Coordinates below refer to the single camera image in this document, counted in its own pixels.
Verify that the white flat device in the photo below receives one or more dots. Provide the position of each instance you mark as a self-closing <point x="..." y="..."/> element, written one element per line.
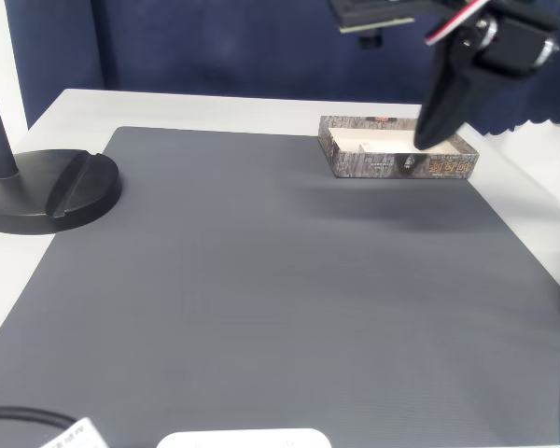
<point x="242" y="438"/>

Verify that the black round stand base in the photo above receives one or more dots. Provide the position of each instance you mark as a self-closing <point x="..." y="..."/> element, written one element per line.
<point x="37" y="191"/>

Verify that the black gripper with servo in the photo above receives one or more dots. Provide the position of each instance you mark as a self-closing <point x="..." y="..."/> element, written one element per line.
<point x="448" y="89"/>

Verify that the patterned cardboard box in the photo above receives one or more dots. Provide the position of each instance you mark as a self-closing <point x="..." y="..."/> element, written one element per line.
<point x="368" y="165"/>

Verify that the grey table mat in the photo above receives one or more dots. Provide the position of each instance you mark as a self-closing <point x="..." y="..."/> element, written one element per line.
<point x="261" y="280"/>

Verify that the dark blue curtain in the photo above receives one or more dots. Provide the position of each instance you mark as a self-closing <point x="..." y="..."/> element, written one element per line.
<point x="214" y="46"/>

